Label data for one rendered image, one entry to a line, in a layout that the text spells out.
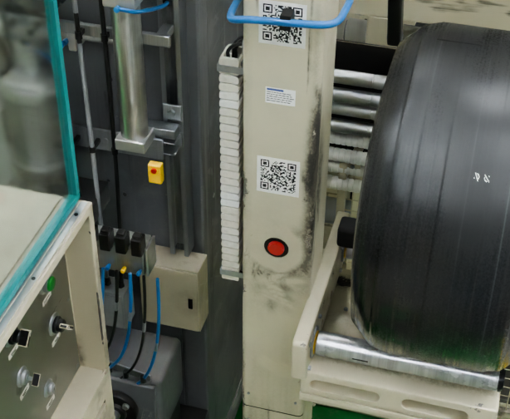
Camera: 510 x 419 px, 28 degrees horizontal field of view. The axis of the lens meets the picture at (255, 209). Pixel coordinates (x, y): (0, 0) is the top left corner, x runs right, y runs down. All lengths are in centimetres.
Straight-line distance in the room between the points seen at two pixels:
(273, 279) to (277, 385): 28
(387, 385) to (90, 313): 55
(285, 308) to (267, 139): 38
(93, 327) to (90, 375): 11
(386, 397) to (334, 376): 10
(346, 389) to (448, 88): 65
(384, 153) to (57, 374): 67
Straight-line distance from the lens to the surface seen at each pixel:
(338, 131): 219
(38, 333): 169
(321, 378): 193
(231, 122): 176
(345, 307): 214
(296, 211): 182
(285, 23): 159
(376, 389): 192
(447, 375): 190
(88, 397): 186
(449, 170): 155
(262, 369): 211
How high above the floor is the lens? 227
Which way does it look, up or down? 38 degrees down
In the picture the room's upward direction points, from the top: 1 degrees clockwise
